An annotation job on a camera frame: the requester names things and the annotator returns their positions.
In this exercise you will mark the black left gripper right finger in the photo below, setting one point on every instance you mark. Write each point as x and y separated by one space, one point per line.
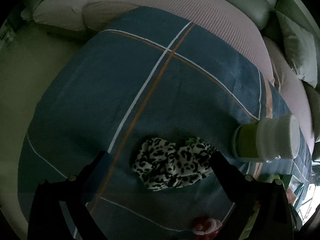
242 190

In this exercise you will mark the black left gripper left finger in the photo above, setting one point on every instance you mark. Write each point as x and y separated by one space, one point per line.
47 220

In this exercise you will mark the leopard print scrunchie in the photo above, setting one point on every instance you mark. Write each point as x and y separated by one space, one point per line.
162 165

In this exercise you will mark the teal shallow cardboard box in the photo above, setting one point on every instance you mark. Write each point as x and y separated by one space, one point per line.
297 197

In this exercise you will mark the red pink scrunchie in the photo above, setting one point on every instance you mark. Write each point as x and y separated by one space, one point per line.
208 229

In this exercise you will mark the white pill bottle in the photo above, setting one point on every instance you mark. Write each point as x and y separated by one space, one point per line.
267 140

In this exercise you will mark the grey square throw pillow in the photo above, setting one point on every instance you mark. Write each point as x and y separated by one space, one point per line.
300 50

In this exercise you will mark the blue plaid tablecloth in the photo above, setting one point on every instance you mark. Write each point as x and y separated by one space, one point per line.
150 74

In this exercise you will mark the grey green sofa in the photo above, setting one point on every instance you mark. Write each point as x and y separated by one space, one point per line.
249 26

